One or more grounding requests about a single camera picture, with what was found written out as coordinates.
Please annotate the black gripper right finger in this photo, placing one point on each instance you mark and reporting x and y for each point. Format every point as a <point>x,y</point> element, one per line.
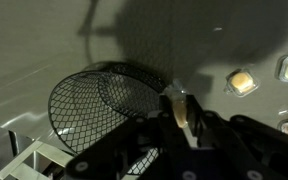
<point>246,149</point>

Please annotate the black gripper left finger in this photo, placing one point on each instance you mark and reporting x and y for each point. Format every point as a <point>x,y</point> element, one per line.
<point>113,156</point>

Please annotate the clear cracker packet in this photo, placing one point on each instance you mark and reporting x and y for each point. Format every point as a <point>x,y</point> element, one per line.
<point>177,95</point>

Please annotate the black mesh basket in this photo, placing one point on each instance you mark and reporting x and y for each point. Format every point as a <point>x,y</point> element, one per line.
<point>87,105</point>

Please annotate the cracker packet near gripper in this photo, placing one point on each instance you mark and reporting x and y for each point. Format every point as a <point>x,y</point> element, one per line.
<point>241,82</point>

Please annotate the grey wooden chair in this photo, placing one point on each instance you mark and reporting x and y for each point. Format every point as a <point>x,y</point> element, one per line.
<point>25,165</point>

